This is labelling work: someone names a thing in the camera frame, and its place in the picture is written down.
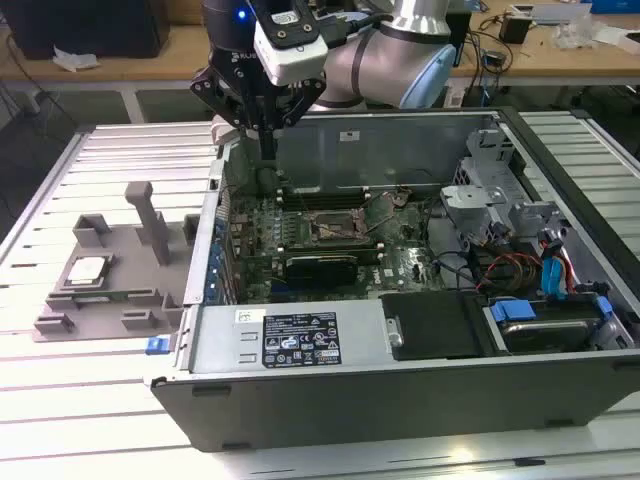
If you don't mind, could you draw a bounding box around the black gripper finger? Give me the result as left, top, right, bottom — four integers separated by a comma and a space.
189, 68, 269, 161
267, 79, 327, 161

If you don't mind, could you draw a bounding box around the metal socket cover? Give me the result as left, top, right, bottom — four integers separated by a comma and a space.
349, 203, 374, 241

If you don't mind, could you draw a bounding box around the silver CPU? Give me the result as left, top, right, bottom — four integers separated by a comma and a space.
67, 257, 110, 290

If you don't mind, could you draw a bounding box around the CPU socket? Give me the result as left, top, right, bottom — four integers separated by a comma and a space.
304, 205, 371, 249

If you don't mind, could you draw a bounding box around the wooden desk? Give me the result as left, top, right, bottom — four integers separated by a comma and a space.
0, 22, 216, 126
447, 7, 640, 109

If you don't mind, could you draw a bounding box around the white crumpled paper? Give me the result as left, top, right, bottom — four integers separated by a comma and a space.
52, 43, 101, 72

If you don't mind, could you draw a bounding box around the black computer tower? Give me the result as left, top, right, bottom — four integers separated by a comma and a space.
0, 0, 171, 61

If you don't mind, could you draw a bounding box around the green motherboard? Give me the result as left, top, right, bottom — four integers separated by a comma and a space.
219, 187, 449, 305

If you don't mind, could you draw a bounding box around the blue card retainer strip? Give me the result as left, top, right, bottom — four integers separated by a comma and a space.
202, 219, 226, 304

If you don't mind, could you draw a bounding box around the black graphics card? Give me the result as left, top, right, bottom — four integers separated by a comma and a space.
283, 253, 360, 292

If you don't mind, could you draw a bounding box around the grey plastic parts rack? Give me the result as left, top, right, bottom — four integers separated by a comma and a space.
32, 180, 202, 345

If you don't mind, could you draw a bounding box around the grey metal drive cage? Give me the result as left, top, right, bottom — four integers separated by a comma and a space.
439, 127, 574, 254

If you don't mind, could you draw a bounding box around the small black cube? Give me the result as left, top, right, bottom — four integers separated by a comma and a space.
499, 14, 531, 44

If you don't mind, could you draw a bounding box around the green RAM stick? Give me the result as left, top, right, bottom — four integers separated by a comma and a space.
73, 288, 152, 304

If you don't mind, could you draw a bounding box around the silver bay latch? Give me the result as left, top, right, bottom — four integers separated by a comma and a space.
385, 315, 405, 349

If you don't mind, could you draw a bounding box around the silver power supply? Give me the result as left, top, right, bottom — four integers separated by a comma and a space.
188, 298, 390, 375

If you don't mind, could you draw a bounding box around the black drive bay cover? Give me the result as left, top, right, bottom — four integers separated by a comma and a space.
378, 291, 496, 362

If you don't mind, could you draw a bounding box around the clear plastic bag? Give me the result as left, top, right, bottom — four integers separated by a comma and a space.
552, 13, 599, 51

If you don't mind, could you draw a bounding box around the blue disk carrier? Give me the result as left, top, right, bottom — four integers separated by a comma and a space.
482, 293, 615, 357

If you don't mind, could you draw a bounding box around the black open PC case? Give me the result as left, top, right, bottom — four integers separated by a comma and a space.
149, 104, 640, 454

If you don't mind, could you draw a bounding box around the white paper box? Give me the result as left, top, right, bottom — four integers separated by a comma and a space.
594, 24, 640, 56

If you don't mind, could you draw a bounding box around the blue box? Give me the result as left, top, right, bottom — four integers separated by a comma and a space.
589, 0, 640, 15

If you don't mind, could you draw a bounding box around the hard disk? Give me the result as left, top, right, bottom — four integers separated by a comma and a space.
499, 319, 591, 354

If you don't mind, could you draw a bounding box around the grey case handle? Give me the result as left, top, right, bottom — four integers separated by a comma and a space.
209, 115, 246, 147

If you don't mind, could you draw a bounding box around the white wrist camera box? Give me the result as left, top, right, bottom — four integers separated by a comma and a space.
253, 0, 330, 86

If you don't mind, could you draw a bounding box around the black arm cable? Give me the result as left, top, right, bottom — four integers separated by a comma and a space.
327, 12, 396, 46

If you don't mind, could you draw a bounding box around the red wire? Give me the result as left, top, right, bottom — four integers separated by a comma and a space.
477, 253, 544, 291

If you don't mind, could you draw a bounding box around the yellow wire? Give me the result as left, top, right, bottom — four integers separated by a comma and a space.
509, 257, 544, 291

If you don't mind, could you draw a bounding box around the blue wire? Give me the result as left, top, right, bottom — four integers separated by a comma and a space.
538, 227, 572, 301

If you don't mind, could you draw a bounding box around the orange wire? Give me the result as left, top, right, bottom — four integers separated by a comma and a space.
562, 252, 581, 297

